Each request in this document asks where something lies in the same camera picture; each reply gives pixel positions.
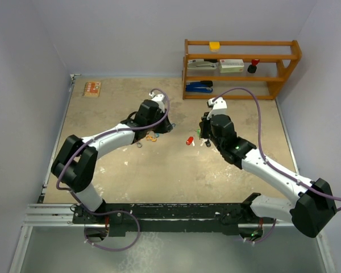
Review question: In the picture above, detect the white stapler on shelf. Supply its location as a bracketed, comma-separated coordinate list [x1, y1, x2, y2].
[187, 59, 218, 70]

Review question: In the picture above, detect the orange spiral notebook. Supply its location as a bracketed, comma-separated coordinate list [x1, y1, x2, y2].
[82, 81, 102, 98]

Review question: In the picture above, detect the red black stamp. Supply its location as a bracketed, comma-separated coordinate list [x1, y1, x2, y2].
[247, 59, 260, 74]

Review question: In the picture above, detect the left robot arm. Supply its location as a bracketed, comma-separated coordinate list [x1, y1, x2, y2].
[51, 95, 173, 223]

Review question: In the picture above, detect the yellow box on shelf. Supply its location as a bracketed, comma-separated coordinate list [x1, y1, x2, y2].
[209, 41, 221, 53]

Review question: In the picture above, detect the red key tag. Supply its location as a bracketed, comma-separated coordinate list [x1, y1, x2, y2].
[186, 136, 194, 146]

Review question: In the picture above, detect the blue stapler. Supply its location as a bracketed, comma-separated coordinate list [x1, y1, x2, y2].
[185, 80, 213, 93]

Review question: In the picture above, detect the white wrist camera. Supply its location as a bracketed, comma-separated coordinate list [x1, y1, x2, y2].
[148, 91, 168, 113]
[207, 97, 227, 120]

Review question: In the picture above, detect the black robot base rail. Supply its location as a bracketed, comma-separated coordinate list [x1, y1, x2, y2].
[70, 203, 273, 237]

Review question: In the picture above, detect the silver key on black tag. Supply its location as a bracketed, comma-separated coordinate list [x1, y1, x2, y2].
[200, 138, 207, 147]

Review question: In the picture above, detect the aluminium frame rail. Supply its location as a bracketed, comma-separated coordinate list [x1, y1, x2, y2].
[22, 202, 80, 227]

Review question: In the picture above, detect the white staples box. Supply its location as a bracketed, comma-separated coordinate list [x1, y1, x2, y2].
[218, 59, 244, 73]

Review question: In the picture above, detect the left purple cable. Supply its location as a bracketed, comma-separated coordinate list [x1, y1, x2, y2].
[55, 88, 171, 252]

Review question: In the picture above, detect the wooden shelf rack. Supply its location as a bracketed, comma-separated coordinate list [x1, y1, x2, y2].
[182, 39, 302, 100]

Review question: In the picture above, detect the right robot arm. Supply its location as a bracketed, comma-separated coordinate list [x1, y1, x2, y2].
[199, 112, 337, 238]

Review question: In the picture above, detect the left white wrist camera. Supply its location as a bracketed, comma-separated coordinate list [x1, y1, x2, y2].
[148, 91, 168, 113]

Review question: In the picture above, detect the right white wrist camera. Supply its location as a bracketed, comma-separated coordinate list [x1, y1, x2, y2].
[207, 97, 227, 120]

